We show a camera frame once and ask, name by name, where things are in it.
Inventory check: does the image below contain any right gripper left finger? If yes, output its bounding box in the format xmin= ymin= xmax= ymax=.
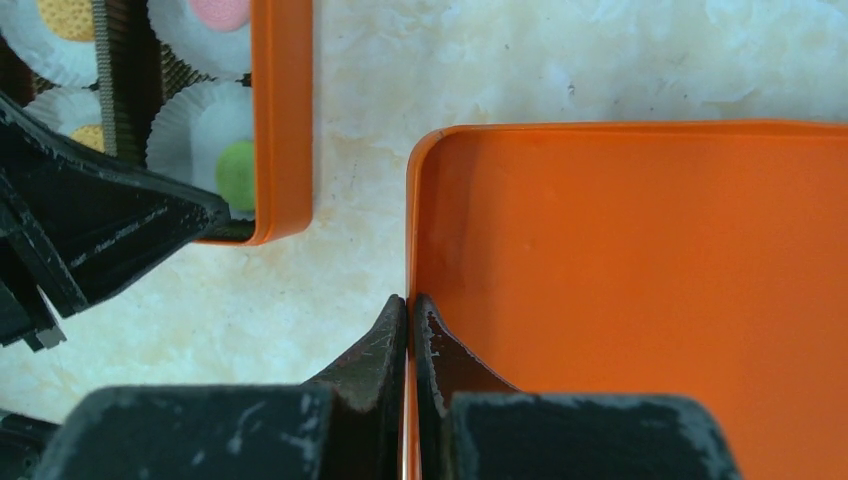
xmin=304 ymin=294 xmax=407 ymax=479

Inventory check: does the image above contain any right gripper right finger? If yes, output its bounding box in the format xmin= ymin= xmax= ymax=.
xmin=413 ymin=294 xmax=518 ymax=479

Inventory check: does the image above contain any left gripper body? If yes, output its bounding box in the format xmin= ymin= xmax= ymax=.
xmin=1 ymin=97 xmax=230 ymax=351

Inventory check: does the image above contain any orange cookie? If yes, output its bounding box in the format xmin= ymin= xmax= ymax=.
xmin=36 ymin=0 xmax=95 ymax=42
xmin=69 ymin=124 xmax=105 ymax=153

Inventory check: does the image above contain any green cookie bottom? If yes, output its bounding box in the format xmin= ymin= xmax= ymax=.
xmin=215 ymin=140 xmax=256 ymax=211

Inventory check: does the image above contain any orange cookie box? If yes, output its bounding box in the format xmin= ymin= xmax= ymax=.
xmin=1 ymin=1 xmax=313 ymax=246

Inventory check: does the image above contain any pink cookie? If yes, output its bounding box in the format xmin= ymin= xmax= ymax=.
xmin=187 ymin=0 xmax=252 ymax=32

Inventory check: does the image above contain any orange box lid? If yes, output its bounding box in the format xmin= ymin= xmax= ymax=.
xmin=407 ymin=121 xmax=847 ymax=479

